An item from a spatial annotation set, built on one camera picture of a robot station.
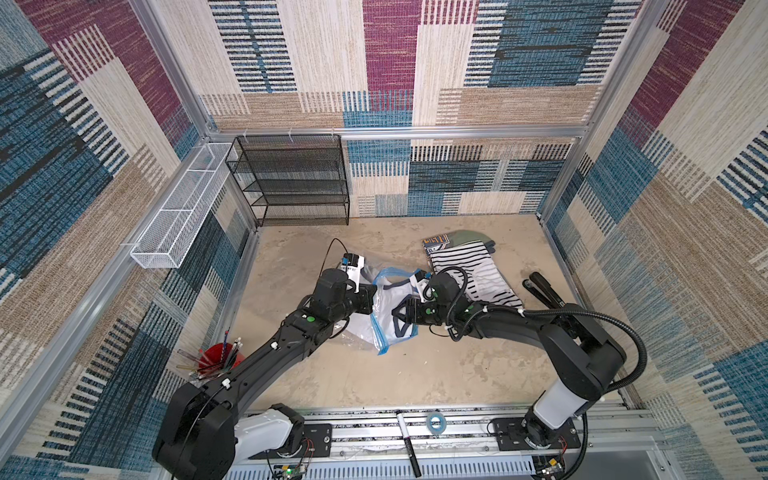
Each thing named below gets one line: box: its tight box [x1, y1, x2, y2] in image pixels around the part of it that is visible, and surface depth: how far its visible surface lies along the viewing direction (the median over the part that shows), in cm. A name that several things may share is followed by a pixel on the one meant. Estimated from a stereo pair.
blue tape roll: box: [426, 412, 447, 435], surface depth 77 cm
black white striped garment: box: [429, 240, 524, 309], surface depth 102 cm
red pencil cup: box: [176, 327, 245, 381], surface depth 77 cm
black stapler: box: [522, 272, 566, 309], surface depth 98 cm
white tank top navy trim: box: [345, 281, 419, 352], surface depth 88 cm
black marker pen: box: [395, 410, 422, 479], surface depth 73 cm
